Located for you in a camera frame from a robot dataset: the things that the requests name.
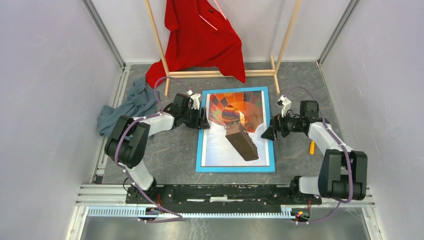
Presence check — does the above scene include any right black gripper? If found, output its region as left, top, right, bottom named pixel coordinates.
left=260, top=108, right=302, bottom=142

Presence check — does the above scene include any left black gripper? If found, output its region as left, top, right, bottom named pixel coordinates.
left=182, top=106, right=211, bottom=131

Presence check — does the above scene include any blue picture frame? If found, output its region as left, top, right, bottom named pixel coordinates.
left=195, top=86, right=276, bottom=174

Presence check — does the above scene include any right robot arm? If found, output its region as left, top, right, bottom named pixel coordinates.
left=261, top=96, right=368, bottom=204

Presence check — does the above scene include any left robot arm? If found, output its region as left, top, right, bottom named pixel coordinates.
left=104, top=91, right=210, bottom=204

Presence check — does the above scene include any hot air balloon photo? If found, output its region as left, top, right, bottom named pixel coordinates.
left=200, top=90, right=272, bottom=168

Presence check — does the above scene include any wooden clothes rack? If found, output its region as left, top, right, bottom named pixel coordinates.
left=144, top=0, right=302, bottom=97

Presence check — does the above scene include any grey-blue cloth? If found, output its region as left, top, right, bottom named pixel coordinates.
left=97, top=76, right=158, bottom=138

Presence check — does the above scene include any red shirt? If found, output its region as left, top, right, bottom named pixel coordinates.
left=164, top=0, right=246, bottom=83

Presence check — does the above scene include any pink clothes hanger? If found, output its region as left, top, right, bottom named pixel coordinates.
left=197, top=0, right=227, bottom=31

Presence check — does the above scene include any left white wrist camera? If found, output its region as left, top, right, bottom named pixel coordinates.
left=186, top=90, right=202, bottom=110

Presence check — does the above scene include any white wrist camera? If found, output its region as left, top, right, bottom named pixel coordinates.
left=276, top=95, right=292, bottom=117
left=186, top=90, right=202, bottom=110

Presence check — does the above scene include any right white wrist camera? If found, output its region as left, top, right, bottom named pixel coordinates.
left=276, top=95, right=292, bottom=117

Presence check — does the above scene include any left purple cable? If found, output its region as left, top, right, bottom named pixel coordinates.
left=113, top=76, right=190, bottom=224

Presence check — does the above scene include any purple cable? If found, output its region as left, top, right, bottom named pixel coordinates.
left=284, top=86, right=355, bottom=225
left=113, top=76, right=190, bottom=224

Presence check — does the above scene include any yellow handled screwdriver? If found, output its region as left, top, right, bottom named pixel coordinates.
left=309, top=140, right=315, bottom=155

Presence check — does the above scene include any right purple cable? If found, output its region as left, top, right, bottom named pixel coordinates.
left=284, top=86, right=355, bottom=225

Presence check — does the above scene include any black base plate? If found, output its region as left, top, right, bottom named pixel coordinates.
left=146, top=184, right=322, bottom=215

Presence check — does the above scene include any white cable duct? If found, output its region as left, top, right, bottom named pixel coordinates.
left=87, top=206, right=295, bottom=220

